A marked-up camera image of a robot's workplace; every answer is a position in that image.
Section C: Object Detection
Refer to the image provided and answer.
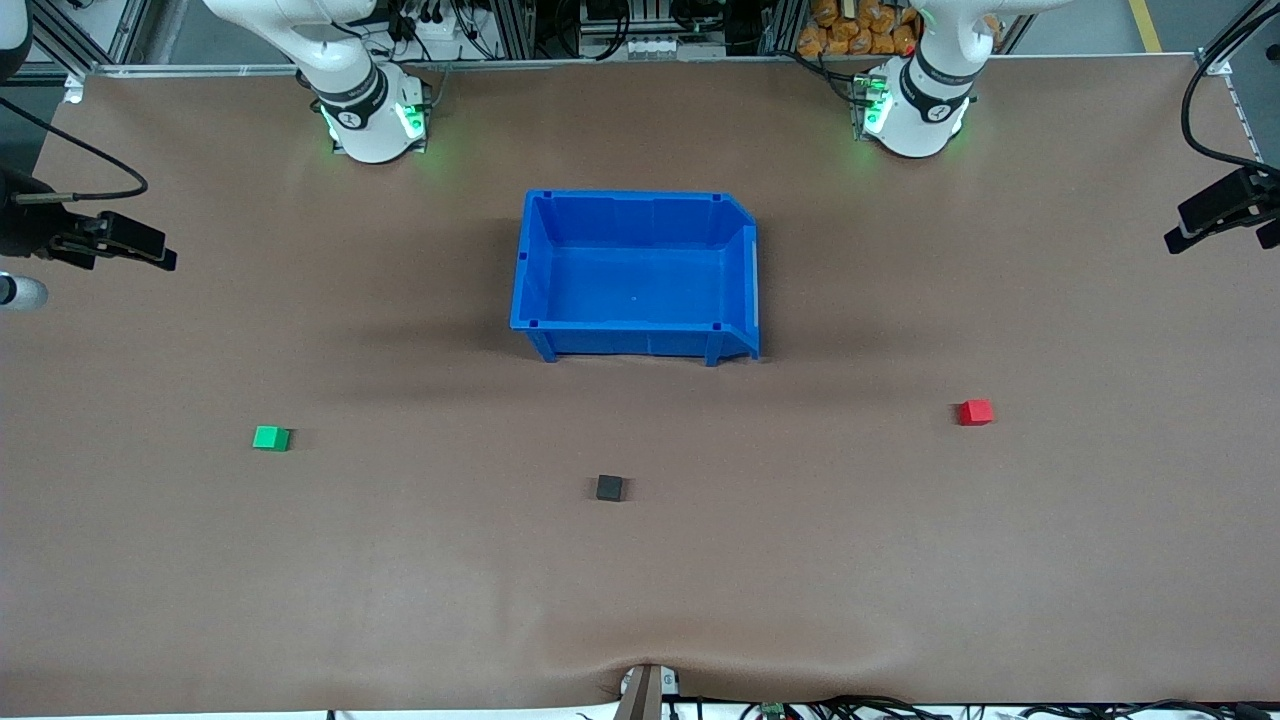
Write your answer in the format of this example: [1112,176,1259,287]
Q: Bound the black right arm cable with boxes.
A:
[0,97,150,205]

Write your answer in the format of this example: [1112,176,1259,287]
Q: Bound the pile of orange bags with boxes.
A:
[797,0,923,58]

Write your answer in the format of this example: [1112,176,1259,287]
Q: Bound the brown table mat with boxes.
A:
[0,52,1280,717]

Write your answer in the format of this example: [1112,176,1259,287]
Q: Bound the metal clamp bracket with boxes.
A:
[620,662,682,720]

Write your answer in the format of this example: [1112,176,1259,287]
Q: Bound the tangled black cables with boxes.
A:
[690,693,1280,720]

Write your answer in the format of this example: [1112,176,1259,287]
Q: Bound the aluminium frame strut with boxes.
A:
[28,0,136,79]
[1195,0,1280,77]

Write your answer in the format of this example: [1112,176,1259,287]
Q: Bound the white power strip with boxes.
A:
[396,0,471,63]

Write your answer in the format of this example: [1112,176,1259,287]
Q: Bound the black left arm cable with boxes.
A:
[1181,0,1280,174]

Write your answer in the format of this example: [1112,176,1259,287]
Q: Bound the blue plastic storage bin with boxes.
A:
[509,189,762,367]

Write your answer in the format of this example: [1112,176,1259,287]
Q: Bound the aluminium table edge rail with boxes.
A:
[90,53,1213,79]

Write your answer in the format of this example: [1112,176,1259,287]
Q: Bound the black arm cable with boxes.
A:
[1181,0,1280,174]
[0,97,150,205]

